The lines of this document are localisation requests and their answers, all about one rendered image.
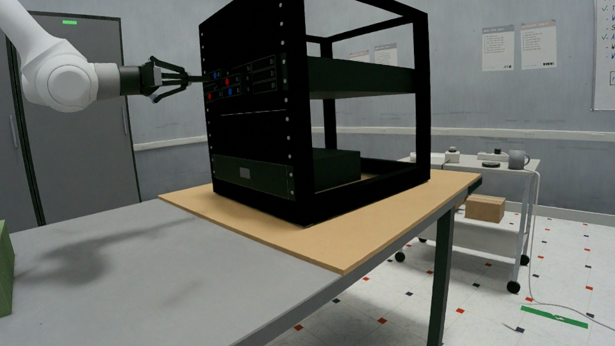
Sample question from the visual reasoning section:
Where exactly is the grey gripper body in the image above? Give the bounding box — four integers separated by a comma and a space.
117, 64, 160, 97

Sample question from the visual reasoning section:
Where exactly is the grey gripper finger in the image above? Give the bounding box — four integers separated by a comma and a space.
148, 78, 210, 104
147, 56, 210, 79

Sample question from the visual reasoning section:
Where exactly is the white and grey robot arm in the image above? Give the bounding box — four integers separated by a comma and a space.
0, 0, 162, 113

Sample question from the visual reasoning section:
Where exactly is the tan wooden board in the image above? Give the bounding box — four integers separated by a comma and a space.
158, 169, 481, 276

